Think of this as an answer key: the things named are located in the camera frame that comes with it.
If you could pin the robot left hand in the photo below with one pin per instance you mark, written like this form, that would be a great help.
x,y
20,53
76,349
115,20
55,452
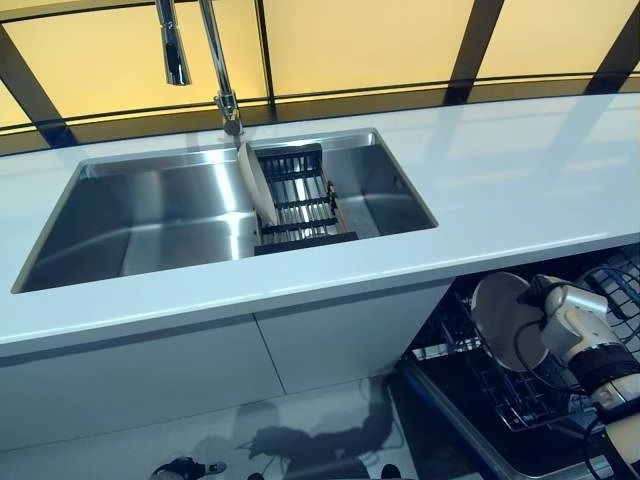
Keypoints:
x,y
190,470

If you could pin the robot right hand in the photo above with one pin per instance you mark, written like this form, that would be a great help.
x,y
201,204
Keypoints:
x,y
575,320

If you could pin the white round plate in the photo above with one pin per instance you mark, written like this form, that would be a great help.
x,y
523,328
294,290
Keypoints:
x,y
500,320
255,185

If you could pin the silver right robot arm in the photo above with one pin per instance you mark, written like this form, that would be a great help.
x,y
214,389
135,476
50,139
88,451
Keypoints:
x,y
627,450

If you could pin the grey grid dishwasher basket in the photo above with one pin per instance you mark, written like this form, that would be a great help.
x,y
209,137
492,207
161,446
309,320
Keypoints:
x,y
620,295

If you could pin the white glossy cabinet door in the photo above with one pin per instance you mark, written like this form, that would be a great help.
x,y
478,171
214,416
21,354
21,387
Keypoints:
x,y
125,380
340,345

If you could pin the black robot right foot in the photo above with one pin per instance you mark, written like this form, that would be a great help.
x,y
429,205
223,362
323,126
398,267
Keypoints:
x,y
390,474

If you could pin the black roll-up sink rack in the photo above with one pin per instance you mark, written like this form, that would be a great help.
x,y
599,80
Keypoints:
x,y
300,244

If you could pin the stainless steel sink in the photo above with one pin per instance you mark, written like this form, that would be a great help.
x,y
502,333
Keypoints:
x,y
150,215

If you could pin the chrome pull-out faucet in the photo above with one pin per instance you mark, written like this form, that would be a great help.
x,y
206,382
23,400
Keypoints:
x,y
176,55

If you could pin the yellow window with dark frame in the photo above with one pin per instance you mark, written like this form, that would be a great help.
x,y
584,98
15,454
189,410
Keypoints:
x,y
350,40

